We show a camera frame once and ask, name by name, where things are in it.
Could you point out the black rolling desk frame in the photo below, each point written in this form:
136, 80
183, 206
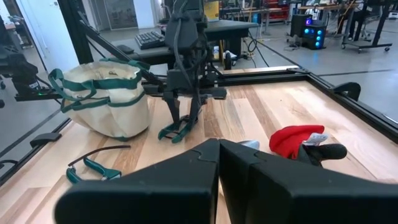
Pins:
380, 25

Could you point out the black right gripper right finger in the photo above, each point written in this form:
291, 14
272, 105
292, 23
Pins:
295, 199

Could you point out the black equipment stand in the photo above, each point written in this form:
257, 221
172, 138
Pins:
21, 71

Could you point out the black computer mouse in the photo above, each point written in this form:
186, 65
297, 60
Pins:
125, 49

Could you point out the yellow box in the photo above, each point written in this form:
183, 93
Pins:
211, 11

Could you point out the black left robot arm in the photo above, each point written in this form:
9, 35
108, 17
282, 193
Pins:
182, 34

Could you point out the black frame clamp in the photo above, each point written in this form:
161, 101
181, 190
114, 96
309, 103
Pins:
45, 139
349, 88

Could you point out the dark office desk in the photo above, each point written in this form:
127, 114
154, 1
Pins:
227, 29

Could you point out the black computer keyboard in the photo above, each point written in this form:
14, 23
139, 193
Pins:
149, 40

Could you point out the person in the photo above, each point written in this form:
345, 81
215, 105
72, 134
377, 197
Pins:
356, 21

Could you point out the computer tower with blue lights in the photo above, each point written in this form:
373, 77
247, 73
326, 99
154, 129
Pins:
312, 37

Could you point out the black metal table frame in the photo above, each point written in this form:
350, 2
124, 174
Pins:
264, 79

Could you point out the black computer tower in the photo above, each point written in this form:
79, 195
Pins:
297, 26

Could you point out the green pruning shears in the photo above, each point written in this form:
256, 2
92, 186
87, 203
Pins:
181, 134

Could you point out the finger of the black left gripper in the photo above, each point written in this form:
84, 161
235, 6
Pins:
173, 109
195, 110

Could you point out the cream green-trimmed gardening bag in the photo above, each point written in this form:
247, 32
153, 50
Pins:
109, 118

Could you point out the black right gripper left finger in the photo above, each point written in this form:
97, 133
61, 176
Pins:
155, 202

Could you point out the red and black garden glove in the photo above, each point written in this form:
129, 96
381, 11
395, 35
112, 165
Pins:
289, 140

